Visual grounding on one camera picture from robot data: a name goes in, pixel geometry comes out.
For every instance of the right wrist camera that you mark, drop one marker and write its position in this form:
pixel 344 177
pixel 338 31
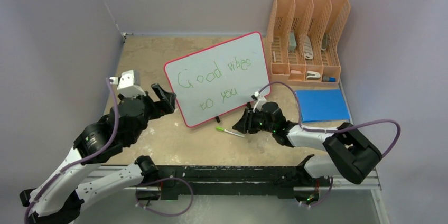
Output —
pixel 259 101

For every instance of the orange plastic desk organizer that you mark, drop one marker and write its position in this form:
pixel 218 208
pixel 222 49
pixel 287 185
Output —
pixel 302 40

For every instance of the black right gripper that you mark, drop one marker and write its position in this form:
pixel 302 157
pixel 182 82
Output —
pixel 245 124

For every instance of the white clip in tray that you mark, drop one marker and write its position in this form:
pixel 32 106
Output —
pixel 312 75

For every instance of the red-framed whiteboard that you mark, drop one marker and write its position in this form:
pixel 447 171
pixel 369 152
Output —
pixel 218 79

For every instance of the white oval tape dispenser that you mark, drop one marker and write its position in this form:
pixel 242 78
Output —
pixel 307 48

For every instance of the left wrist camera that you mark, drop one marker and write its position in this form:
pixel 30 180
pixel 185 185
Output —
pixel 128 84

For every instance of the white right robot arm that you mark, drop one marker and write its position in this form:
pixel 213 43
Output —
pixel 349 153

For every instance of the green capped marker pen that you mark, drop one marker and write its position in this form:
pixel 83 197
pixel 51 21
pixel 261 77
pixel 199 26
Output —
pixel 221 129

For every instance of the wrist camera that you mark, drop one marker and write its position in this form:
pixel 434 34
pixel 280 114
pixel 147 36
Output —
pixel 128 84
pixel 259 101

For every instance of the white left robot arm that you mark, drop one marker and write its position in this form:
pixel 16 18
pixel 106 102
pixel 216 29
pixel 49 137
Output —
pixel 65 194

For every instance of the blue notebook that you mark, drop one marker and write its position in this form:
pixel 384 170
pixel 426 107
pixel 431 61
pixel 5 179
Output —
pixel 322 105

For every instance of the green staples box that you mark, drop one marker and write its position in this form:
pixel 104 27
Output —
pixel 292 43

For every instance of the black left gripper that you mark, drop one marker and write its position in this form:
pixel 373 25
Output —
pixel 168 98

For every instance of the small blue grey cylinder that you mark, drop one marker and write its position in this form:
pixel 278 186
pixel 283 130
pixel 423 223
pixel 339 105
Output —
pixel 328 79

